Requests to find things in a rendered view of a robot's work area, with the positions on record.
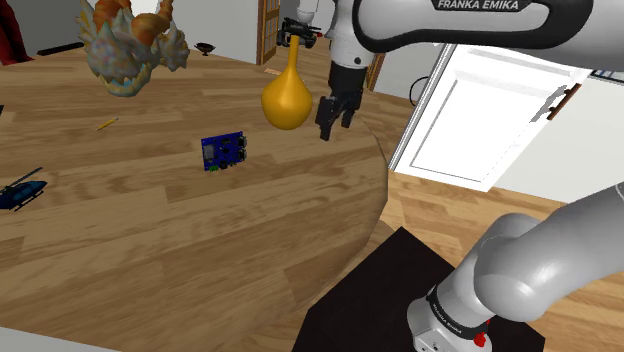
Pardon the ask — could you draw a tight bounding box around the black remote control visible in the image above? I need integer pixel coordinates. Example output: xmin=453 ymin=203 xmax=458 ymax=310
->
xmin=36 ymin=41 xmax=86 ymax=57

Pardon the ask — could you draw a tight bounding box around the yellow long-necked vase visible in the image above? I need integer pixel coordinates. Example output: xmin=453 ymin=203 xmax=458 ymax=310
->
xmin=260 ymin=32 xmax=314 ymax=132

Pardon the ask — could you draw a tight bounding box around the wooden door with panes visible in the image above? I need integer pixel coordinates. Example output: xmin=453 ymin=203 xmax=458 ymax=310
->
xmin=256 ymin=0 xmax=283 ymax=67

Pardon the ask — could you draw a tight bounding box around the blue circuit board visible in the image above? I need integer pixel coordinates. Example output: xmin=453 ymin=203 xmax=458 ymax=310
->
xmin=200 ymin=129 xmax=248 ymax=173

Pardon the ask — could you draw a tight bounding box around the blue toy helicopter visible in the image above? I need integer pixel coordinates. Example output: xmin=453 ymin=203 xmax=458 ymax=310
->
xmin=0 ymin=166 xmax=49 ymax=213

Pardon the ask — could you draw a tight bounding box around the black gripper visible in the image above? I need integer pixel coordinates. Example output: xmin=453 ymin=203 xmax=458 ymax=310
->
xmin=314 ymin=60 xmax=368 ymax=143

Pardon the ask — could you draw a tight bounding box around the dark robot stand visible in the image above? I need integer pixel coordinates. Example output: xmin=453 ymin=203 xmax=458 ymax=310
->
xmin=291 ymin=225 xmax=547 ymax=352

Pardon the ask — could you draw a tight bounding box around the white cabinet door brown handle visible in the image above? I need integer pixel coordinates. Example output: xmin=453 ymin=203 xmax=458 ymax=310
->
xmin=387 ymin=42 xmax=594 ymax=193

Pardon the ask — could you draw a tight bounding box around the colourful dragon head figure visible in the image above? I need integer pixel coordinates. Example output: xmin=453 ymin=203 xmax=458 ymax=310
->
xmin=74 ymin=0 xmax=191 ymax=99

